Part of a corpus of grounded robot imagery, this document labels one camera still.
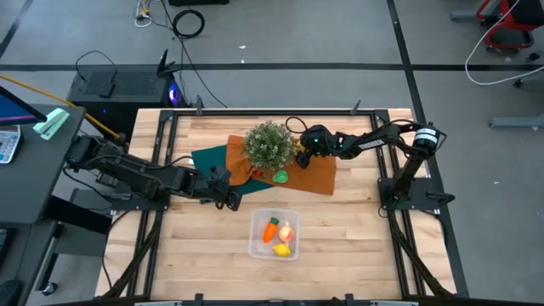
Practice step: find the red and black chair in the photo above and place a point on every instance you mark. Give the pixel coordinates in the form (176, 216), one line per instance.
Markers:
(510, 40)

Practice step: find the red yellow toy peach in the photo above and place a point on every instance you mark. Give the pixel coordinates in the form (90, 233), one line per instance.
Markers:
(286, 233)

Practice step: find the grey metal furniture foot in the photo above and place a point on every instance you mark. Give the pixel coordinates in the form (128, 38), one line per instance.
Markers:
(514, 122)

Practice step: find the green toy pepper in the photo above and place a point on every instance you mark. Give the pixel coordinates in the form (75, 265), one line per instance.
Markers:
(280, 177)

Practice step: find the orange cloth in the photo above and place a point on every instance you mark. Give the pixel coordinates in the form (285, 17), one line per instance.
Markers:
(319, 176)

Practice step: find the artificial potted plant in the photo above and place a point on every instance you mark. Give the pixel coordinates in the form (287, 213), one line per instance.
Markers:
(270, 145)

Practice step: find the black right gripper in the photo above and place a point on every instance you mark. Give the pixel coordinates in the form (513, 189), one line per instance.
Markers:
(319, 140)

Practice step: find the black desk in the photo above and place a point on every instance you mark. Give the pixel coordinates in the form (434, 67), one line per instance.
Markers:
(38, 178)

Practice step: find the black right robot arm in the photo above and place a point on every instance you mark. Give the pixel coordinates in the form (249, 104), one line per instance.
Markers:
(374, 138)

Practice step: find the mint green stapler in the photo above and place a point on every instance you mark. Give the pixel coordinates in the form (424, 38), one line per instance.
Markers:
(53, 121)

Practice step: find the clear plastic tupperware container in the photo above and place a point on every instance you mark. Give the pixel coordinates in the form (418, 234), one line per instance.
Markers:
(257, 221)

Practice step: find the yellow pole with black tip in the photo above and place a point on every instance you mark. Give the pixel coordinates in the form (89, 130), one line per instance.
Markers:
(42, 97)

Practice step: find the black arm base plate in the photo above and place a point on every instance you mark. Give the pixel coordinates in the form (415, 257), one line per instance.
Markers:
(427, 183)
(140, 206)

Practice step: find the black computer tower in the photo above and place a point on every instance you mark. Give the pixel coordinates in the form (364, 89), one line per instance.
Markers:
(127, 85)

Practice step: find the orange toy carrot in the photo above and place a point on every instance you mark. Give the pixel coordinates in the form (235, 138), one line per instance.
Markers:
(269, 233)

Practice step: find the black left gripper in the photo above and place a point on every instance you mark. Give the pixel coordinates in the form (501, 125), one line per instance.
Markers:
(208, 189)

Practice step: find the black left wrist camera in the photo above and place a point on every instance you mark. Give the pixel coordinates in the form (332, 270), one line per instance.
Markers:
(221, 174)

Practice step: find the small black object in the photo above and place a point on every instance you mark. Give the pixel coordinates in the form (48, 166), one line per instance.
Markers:
(533, 56)

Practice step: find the white calculator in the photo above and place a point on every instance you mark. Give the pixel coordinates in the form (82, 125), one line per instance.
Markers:
(8, 144)

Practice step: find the black box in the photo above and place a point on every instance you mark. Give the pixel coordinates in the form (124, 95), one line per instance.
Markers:
(197, 2)

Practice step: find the black power brick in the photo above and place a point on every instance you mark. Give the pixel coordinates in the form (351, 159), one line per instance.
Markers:
(106, 183)

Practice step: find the black aluminium table frame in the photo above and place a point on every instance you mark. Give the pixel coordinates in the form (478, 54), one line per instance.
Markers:
(276, 112)

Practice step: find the dark green cloth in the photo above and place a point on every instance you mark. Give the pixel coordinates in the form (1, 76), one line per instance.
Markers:
(208, 159)

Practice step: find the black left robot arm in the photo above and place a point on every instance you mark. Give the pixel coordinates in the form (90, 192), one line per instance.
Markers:
(140, 174)

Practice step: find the black power adapter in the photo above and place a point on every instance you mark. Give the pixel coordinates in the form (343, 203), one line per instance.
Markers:
(106, 89)

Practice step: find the computer monitor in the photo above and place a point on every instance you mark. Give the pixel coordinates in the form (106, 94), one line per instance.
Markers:
(13, 111)

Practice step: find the small red toy fruit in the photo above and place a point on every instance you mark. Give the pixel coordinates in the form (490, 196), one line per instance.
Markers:
(257, 173)

